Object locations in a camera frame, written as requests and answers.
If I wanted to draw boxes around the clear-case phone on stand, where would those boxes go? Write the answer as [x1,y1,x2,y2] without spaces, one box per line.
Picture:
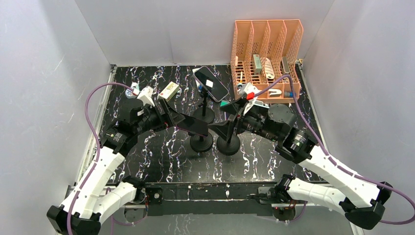
[193,66,229,103]

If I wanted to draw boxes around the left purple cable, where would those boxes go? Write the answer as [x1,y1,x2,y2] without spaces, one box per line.
[66,82,137,235]

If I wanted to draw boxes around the grey item in organizer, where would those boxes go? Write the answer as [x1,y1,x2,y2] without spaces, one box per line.
[280,56,290,75]

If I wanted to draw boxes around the blue white jar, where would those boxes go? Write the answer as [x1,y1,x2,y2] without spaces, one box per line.
[125,88,139,99]

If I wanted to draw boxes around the white ribbed item in organizer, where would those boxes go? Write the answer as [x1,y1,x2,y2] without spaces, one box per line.
[264,58,275,82]

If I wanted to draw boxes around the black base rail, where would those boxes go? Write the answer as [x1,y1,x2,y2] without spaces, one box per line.
[123,181,328,224]

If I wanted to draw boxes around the black phone stand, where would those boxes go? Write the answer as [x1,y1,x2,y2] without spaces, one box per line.
[189,133,213,153]
[216,135,241,156]
[192,88,215,124]

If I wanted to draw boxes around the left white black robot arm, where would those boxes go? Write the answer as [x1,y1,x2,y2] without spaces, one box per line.
[46,99,185,235]

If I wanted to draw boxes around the grey stapler in organizer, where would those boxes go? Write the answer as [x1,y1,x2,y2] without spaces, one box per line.
[253,54,262,75]

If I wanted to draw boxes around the white tape dispenser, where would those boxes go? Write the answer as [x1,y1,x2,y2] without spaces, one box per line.
[268,89,282,97]

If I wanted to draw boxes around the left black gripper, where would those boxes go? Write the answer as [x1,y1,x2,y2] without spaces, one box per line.
[134,98,185,135]

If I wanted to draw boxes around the teal white eraser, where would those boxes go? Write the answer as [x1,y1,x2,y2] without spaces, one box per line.
[220,101,231,109]

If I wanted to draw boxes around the orange file organizer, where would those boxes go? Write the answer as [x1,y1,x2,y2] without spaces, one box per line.
[231,19,303,104]

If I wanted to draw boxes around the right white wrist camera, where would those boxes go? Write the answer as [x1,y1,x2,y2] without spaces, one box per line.
[238,83,269,115]

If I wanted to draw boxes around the cream box with red label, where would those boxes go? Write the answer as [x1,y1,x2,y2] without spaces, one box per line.
[158,82,179,102]

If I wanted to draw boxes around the purple cable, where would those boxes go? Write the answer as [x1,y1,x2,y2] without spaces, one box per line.
[254,74,415,225]
[66,82,137,235]

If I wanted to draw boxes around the blue capped tube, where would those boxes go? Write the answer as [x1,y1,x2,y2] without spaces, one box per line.
[284,91,297,98]

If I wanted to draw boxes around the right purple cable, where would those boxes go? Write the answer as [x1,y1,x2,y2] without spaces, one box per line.
[254,74,415,225]

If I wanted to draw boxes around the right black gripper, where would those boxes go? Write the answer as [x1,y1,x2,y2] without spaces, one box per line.
[207,97,279,142]

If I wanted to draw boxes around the purple-edged phone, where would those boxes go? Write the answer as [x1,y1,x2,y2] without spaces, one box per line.
[176,116,208,137]

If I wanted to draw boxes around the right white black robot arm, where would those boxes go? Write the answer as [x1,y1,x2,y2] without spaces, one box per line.
[209,98,391,230]

